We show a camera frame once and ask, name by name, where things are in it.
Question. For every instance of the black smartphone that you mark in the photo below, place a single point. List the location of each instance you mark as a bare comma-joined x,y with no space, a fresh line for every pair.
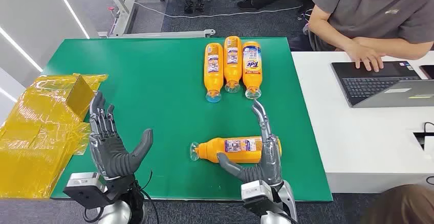
429,71

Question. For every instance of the white metal gantry frame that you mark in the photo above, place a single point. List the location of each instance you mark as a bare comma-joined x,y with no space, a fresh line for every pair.
123,12

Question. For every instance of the orange detergent bottle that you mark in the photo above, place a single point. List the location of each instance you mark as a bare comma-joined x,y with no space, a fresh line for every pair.
252,80
232,73
213,80
210,151

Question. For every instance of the grey laptop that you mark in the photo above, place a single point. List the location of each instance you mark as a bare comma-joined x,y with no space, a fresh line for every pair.
373,87

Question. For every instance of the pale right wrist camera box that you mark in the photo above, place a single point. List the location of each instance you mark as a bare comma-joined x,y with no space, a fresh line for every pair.
254,190

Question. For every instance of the yellow film wrapped box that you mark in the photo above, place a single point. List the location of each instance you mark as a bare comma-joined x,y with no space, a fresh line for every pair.
73,97

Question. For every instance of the person's right hand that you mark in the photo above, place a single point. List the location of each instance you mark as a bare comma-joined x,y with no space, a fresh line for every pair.
366,56

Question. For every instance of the green table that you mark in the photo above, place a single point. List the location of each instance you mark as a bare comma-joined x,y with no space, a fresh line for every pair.
162,97

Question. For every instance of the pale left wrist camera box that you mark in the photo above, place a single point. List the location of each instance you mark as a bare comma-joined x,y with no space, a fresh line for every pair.
81,181

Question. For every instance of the person's right forearm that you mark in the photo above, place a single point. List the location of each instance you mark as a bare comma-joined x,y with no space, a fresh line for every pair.
325,29

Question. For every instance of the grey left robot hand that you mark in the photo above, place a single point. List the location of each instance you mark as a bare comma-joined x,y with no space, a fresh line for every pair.
110,151

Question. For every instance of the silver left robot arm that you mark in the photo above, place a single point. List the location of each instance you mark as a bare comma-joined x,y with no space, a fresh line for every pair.
115,214

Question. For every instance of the person's left forearm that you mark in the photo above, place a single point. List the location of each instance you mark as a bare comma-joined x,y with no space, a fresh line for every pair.
396,48

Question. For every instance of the white desk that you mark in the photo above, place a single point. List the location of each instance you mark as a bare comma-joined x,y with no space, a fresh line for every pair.
356,141

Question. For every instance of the person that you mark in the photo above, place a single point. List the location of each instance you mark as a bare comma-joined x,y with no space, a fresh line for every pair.
403,205
366,9

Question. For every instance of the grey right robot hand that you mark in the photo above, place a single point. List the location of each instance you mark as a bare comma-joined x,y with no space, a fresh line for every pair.
271,161

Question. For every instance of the yellow plastic film pile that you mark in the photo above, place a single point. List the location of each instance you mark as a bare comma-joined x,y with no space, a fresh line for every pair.
30,154

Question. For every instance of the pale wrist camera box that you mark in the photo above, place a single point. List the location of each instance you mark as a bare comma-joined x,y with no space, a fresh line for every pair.
81,181
254,190

